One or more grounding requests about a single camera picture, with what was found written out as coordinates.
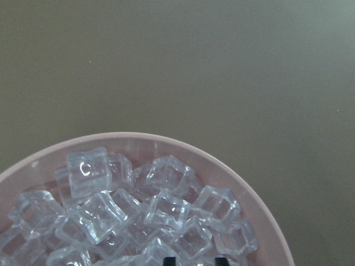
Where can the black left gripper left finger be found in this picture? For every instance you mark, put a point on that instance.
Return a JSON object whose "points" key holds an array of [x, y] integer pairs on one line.
{"points": [[169, 261]]}

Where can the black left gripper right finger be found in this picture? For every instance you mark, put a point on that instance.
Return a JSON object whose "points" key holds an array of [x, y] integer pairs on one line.
{"points": [[220, 261]]}

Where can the pile of ice cubes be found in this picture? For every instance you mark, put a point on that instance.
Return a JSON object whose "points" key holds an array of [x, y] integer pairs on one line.
{"points": [[105, 211]]}

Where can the pink bowl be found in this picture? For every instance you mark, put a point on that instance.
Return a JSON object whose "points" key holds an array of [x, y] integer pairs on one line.
{"points": [[37, 171]]}

